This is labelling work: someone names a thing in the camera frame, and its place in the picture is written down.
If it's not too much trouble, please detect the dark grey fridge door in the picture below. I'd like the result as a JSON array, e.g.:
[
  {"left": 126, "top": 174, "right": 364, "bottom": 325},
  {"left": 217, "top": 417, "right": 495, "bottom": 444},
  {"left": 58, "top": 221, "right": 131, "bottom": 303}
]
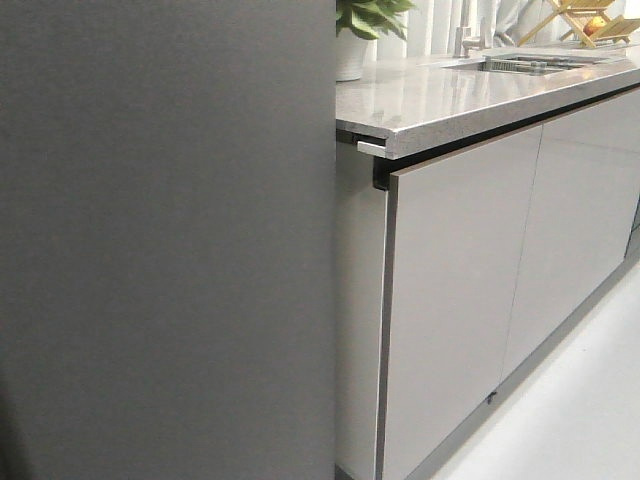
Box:
[{"left": 1, "top": 1, "right": 335, "bottom": 479}]

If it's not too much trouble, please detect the grey left cabinet door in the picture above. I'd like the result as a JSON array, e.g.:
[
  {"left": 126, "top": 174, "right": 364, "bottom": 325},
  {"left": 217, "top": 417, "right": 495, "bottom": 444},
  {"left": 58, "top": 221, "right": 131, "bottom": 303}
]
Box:
[{"left": 379, "top": 127, "right": 542, "bottom": 479}]

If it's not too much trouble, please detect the grey cabinet door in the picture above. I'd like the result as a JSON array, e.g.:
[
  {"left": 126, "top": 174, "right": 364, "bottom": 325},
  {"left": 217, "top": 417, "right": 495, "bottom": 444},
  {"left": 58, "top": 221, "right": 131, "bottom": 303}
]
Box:
[
  {"left": 379, "top": 127, "right": 542, "bottom": 479},
  {"left": 502, "top": 90, "right": 639, "bottom": 376}
]

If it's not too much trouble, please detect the grey right cabinet door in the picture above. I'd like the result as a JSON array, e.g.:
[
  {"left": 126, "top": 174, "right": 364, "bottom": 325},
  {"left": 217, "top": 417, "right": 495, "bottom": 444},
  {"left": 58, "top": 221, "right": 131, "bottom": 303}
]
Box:
[{"left": 502, "top": 90, "right": 639, "bottom": 376}]

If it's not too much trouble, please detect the grey stone countertop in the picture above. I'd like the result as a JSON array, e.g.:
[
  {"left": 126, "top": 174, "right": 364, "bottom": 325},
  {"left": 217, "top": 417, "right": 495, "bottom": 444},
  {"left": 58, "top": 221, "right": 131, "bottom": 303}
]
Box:
[{"left": 336, "top": 44, "right": 639, "bottom": 160}]

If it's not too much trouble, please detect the white plant pot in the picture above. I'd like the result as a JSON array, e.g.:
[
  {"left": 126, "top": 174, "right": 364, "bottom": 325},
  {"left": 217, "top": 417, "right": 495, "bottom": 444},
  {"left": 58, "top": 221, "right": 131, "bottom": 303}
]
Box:
[{"left": 336, "top": 30, "right": 378, "bottom": 82}]

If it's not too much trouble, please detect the green potted plant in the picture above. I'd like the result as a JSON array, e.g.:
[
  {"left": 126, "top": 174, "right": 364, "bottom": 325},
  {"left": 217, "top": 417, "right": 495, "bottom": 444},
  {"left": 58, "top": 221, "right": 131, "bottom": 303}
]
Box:
[{"left": 335, "top": 0, "right": 416, "bottom": 41}]

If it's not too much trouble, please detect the steel kitchen faucet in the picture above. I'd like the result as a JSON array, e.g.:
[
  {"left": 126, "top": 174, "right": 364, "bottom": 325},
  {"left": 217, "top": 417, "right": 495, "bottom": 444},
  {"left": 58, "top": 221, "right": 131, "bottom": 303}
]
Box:
[{"left": 453, "top": 0, "right": 490, "bottom": 58}]

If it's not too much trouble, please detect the steel kitchen sink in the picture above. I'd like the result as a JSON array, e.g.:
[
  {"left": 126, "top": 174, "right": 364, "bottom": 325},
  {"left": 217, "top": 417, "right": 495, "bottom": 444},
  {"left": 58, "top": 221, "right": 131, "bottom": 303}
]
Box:
[{"left": 433, "top": 52, "right": 636, "bottom": 76}]

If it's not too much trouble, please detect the wooden dish rack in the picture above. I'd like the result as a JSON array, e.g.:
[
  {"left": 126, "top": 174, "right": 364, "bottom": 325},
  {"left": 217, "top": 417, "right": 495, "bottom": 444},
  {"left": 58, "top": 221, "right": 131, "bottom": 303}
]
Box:
[{"left": 516, "top": 0, "right": 639, "bottom": 49}]

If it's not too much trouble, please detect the red yellow apple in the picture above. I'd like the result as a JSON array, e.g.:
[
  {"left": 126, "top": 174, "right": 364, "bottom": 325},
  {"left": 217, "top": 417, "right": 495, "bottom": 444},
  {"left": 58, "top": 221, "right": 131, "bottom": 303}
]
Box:
[{"left": 583, "top": 16, "right": 607, "bottom": 36}]

